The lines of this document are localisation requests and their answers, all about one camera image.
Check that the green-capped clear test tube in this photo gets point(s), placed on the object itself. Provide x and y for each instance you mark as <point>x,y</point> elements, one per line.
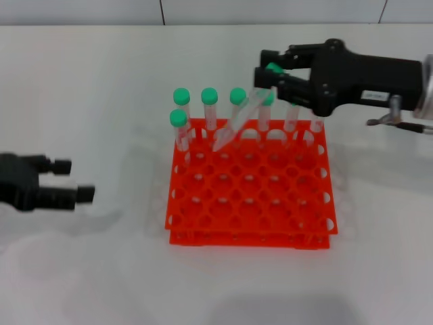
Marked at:
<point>178,118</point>
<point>237,95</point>
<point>274,68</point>
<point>316,127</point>
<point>209,95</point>
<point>181,95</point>
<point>291,118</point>
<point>265,116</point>

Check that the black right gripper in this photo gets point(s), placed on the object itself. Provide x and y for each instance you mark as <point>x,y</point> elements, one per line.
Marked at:
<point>355,81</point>

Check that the orange plastic test tube rack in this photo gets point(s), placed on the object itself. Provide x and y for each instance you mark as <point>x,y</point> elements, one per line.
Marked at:
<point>250,210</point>

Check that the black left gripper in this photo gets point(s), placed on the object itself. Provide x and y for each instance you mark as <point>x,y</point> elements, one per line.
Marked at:
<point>17,183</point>

